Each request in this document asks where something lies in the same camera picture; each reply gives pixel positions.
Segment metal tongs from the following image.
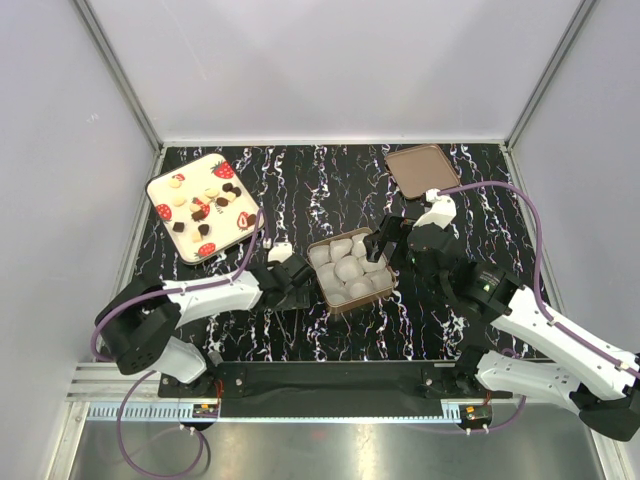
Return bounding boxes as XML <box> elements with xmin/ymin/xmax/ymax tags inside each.
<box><xmin>271</xmin><ymin>291</ymin><xmax>310</xmax><ymax>312</ymax></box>

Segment rose gold chocolate box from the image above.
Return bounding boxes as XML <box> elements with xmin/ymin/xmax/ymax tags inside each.
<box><xmin>307</xmin><ymin>227</ymin><xmax>396</xmax><ymax>316</ymax></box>

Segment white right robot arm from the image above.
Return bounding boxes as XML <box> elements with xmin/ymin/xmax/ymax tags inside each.
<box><xmin>363</xmin><ymin>215</ymin><xmax>639</xmax><ymax>442</ymax></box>

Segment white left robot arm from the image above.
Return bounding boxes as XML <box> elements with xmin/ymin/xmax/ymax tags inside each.
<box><xmin>92</xmin><ymin>254</ymin><xmax>315</xmax><ymax>396</ymax></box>

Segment dark chocolate pair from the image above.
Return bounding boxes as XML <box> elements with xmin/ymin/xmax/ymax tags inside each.
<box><xmin>222</xmin><ymin>183</ymin><xmax>242</xmax><ymax>196</ymax></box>

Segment rose gold box lid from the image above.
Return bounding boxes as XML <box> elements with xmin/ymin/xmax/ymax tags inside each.
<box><xmin>385</xmin><ymin>144</ymin><xmax>461</xmax><ymax>200</ymax></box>

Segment strawberry pattern tray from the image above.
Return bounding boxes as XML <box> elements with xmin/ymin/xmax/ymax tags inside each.
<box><xmin>146</xmin><ymin>153</ymin><xmax>265</xmax><ymax>265</ymax></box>

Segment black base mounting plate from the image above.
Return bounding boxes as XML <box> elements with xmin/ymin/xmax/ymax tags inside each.
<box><xmin>158</xmin><ymin>361</ymin><xmax>487</xmax><ymax>422</ymax></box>

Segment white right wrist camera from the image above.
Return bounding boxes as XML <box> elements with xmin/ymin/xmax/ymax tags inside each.
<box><xmin>414</xmin><ymin>189</ymin><xmax>457</xmax><ymax>229</ymax></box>

